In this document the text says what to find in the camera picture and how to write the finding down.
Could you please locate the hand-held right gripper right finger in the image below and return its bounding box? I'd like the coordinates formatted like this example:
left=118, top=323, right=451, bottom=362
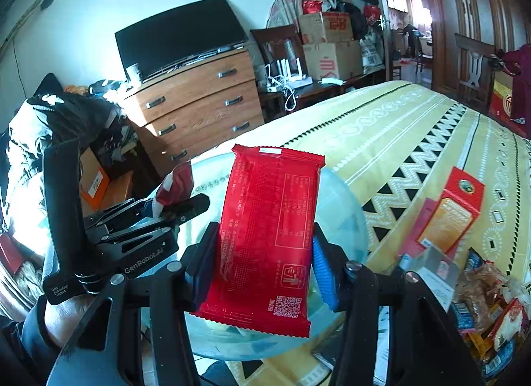
left=312, top=224, right=484, bottom=386

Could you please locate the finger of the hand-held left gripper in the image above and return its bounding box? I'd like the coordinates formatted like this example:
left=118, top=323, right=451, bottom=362
left=100, top=193, right=211, bottom=254
left=83, top=198, right=167, bottom=234

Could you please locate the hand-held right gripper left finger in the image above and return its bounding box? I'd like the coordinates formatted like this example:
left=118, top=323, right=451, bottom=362
left=45, top=222, right=220, bottom=386

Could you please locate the dark red snack packet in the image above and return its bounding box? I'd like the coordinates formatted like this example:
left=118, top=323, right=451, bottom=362
left=154, top=161, right=195, bottom=218

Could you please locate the clear plastic container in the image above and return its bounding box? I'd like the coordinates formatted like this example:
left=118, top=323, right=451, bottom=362
left=140, top=148, right=371, bottom=359

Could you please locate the person's left forearm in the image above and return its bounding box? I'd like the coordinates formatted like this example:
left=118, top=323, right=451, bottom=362
left=0, top=299, right=63, bottom=386

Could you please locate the person's left hand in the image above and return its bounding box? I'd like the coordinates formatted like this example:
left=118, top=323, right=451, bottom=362
left=39, top=286, right=109, bottom=349

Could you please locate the orange shoebox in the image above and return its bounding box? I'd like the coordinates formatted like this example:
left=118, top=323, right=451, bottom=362
left=79, top=147, right=111, bottom=210

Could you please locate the pile of dark clothes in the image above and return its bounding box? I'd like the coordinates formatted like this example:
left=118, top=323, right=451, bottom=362
left=6, top=72, right=137, bottom=221

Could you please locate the red flat box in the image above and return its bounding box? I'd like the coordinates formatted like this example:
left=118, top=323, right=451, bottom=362
left=398, top=198, right=440, bottom=262

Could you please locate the wooden dresser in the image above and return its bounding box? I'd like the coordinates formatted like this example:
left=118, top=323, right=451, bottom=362
left=120, top=43, right=266, bottom=179

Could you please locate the white box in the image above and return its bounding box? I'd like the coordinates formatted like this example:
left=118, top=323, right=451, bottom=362
left=398, top=245, right=460, bottom=312

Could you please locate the orange box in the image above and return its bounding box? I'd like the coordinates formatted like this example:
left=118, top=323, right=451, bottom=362
left=417, top=167, right=486, bottom=264

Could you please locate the pile of snack packets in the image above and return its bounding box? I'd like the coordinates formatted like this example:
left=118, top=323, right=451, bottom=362
left=450, top=247, right=531, bottom=378

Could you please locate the black television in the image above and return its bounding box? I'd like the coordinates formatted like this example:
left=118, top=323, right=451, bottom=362
left=114, top=0, right=250, bottom=79

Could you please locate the dark desk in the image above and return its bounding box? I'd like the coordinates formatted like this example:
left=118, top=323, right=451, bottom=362
left=259, top=68, right=386, bottom=121

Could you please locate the white router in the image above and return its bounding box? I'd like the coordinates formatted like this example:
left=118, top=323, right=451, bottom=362
left=269, top=58, right=312, bottom=88

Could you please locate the dark wooden chair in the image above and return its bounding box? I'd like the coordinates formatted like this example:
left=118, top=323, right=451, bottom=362
left=249, top=24, right=305, bottom=79

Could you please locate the large cardboard box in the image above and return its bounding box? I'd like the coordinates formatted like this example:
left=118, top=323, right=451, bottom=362
left=303, top=41, right=363, bottom=79

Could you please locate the printed plastic bag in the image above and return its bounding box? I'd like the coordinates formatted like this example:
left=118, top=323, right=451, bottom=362
left=359, top=31, right=386, bottom=69

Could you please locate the round patterned board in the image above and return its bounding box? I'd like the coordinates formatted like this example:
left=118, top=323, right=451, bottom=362
left=265, top=0, right=357, bottom=32

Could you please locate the red gift box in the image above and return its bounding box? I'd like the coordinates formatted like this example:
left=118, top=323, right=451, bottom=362
left=489, top=72, right=531, bottom=138

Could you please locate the red printed cardboard box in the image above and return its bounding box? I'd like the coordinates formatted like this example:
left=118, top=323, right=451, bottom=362
left=298, top=11, right=354, bottom=44

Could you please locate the purple clothing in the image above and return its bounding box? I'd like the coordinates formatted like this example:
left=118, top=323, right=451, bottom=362
left=495, top=43, right=531, bottom=140

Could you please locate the wooden door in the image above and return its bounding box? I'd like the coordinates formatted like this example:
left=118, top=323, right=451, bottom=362
left=419, top=0, right=531, bottom=100

